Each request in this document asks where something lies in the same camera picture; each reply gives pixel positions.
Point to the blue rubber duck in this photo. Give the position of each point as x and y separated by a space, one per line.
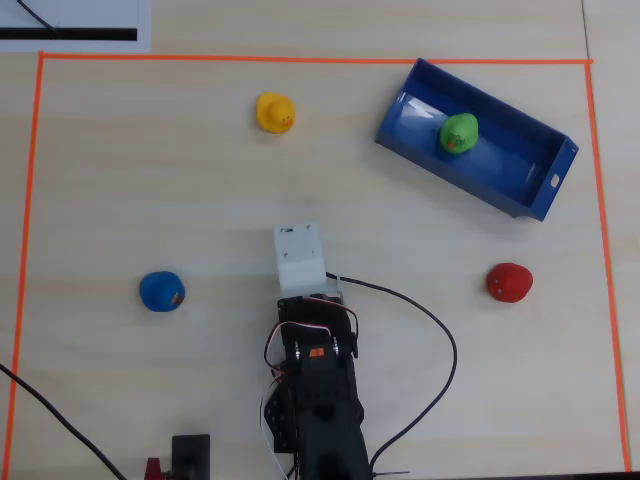
161 292

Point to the black table clamp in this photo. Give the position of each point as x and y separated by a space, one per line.
191 452

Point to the red rubber duck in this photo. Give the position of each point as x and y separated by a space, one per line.
510 282

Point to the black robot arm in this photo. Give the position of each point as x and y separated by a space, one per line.
325 405

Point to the green rubber duck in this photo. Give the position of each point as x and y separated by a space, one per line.
458 132

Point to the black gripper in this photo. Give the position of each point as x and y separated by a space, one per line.
311 311

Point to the orange tape strip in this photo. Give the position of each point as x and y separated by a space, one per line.
300 59
605 250
27 225

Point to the blue plastic box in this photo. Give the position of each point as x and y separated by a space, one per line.
500 160

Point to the white sheet with black stripe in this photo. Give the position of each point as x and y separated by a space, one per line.
75 15

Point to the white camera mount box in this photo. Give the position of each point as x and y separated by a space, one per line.
300 255

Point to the yellow rubber duck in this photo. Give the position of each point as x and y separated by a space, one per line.
274 112

